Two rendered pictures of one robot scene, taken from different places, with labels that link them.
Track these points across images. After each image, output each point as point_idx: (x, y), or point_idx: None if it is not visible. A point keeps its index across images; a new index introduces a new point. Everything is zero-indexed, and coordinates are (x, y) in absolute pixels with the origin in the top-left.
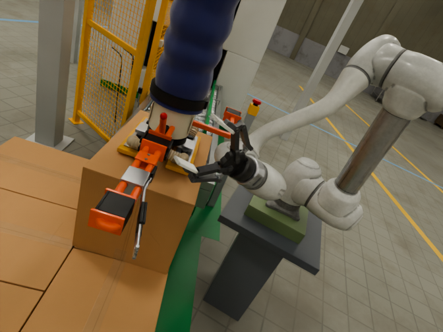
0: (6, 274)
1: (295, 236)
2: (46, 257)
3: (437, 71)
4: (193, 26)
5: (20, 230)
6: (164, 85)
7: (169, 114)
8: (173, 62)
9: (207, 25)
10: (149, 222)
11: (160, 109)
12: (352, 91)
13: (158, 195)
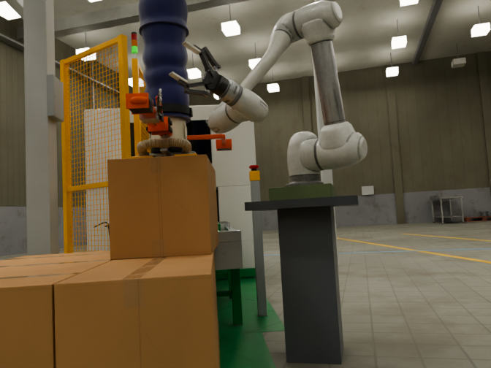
0: (58, 267)
1: (324, 190)
2: (89, 263)
3: (316, 3)
4: (160, 52)
5: (57, 263)
6: (153, 99)
7: None
8: (154, 81)
9: (169, 49)
10: (174, 192)
11: None
12: (280, 41)
13: (174, 159)
